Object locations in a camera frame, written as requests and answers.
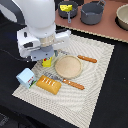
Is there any toy fork wooden handle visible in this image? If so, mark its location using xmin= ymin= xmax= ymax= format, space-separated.
xmin=44 ymin=71 xmax=86 ymax=91

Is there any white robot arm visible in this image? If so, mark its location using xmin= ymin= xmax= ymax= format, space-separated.
xmin=12 ymin=0 xmax=71 ymax=61

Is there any grey toy cooking pot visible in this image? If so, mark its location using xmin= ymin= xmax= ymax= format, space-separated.
xmin=80 ymin=0 xmax=106 ymax=25

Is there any yellow toy cheese wedge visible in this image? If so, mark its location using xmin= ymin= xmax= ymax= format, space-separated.
xmin=60 ymin=5 xmax=73 ymax=12

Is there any beige striped placemat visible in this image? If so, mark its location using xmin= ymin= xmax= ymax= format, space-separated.
xmin=13 ymin=34 xmax=114 ymax=128

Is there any yellow toy butter box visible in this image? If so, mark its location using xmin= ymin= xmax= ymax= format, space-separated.
xmin=42 ymin=58 xmax=52 ymax=67

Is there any beige bowl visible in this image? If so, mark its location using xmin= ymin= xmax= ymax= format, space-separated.
xmin=116 ymin=4 xmax=128 ymax=30

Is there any light blue milk carton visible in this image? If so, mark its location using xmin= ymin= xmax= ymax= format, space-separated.
xmin=16 ymin=68 xmax=36 ymax=88

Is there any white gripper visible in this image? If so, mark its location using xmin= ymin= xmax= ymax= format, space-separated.
xmin=17 ymin=27 xmax=71 ymax=61

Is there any toy knife wooden handle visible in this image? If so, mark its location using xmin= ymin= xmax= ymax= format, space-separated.
xmin=58 ymin=49 xmax=98 ymax=64

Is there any pink toy stove board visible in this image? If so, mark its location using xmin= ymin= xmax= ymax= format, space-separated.
xmin=55 ymin=0 xmax=128 ymax=43

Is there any round wooden plate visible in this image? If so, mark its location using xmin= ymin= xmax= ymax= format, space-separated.
xmin=55 ymin=55 xmax=83 ymax=79

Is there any grey toy frying pan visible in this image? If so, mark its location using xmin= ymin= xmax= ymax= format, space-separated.
xmin=58 ymin=1 xmax=78 ymax=22

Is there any orange toy bread loaf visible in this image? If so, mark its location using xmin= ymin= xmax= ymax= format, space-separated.
xmin=36 ymin=75 xmax=61 ymax=95

